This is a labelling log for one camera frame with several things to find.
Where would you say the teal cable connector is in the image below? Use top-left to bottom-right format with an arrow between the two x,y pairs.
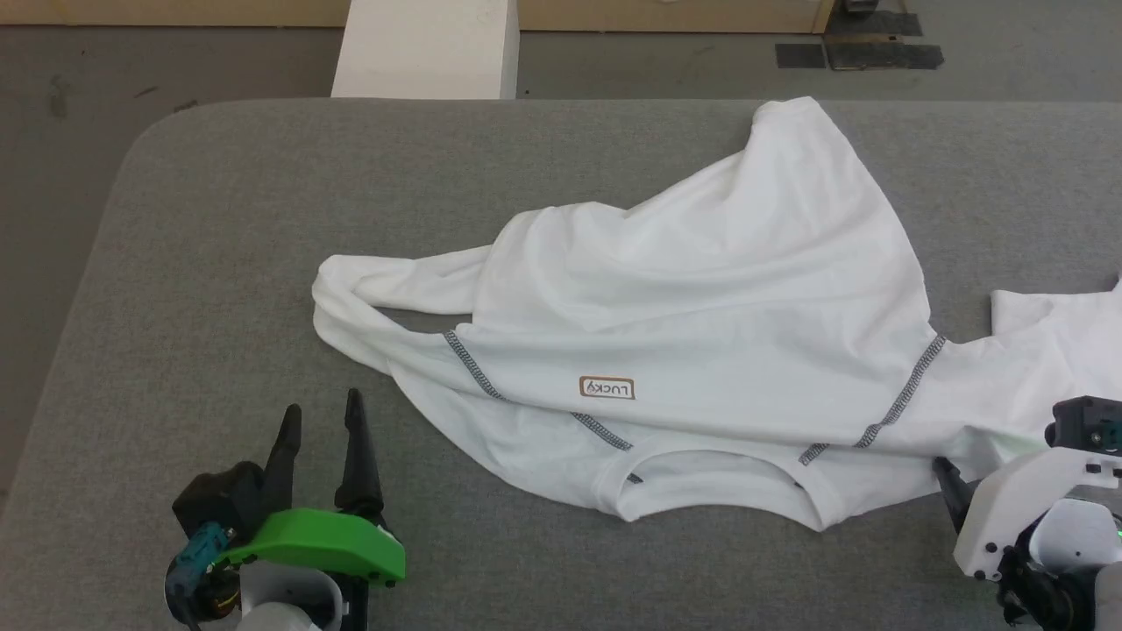
174,523 -> 232,572

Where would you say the long black floor tape patch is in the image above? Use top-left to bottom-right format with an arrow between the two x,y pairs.
824,40 -> 945,71

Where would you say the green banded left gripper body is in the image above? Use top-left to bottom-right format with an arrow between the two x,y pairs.
173,463 -> 407,586

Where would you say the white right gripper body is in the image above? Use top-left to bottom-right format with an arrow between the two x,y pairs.
955,447 -> 1118,579

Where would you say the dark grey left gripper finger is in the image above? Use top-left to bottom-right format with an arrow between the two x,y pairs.
337,390 -> 387,522
261,405 -> 302,518

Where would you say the white long-sleeve shirt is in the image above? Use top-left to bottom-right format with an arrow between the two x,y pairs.
311,96 -> 1122,534

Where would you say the white rectangular box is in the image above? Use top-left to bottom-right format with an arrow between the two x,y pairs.
330,0 -> 521,100

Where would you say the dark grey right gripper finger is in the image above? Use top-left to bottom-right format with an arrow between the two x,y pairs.
934,457 -> 974,531

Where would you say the grey fabric sofa cushion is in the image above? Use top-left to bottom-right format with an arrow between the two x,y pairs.
0,96 -> 1122,631

